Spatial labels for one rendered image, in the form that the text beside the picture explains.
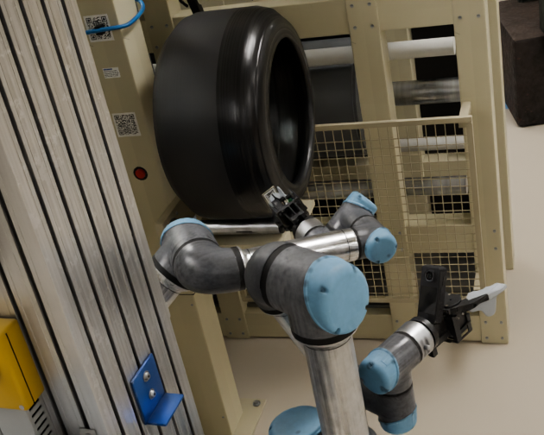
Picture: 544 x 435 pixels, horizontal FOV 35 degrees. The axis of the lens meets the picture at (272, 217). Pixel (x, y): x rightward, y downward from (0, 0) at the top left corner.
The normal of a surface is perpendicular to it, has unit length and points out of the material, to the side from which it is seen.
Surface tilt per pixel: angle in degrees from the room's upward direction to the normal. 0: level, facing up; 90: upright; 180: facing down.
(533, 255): 0
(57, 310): 90
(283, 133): 54
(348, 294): 82
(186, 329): 90
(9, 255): 90
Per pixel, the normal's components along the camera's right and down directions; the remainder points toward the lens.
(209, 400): -0.26, 0.51
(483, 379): -0.18, -0.87
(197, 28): -0.25, -0.71
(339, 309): 0.67, 0.11
